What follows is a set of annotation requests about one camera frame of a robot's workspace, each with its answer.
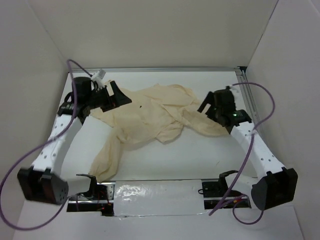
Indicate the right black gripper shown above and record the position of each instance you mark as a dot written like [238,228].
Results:
[209,99]

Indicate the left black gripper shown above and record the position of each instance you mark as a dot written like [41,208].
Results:
[118,99]

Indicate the cream yellow jacket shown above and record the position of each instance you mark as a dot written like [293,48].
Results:
[158,112]

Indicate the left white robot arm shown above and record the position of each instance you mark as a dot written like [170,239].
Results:
[42,181]

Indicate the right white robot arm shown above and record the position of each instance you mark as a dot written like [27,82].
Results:
[275,184]

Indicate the aluminium frame rail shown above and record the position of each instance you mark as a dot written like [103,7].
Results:
[201,81]

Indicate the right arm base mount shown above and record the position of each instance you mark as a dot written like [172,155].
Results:
[214,189]

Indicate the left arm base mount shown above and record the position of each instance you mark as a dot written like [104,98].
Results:
[96,197]

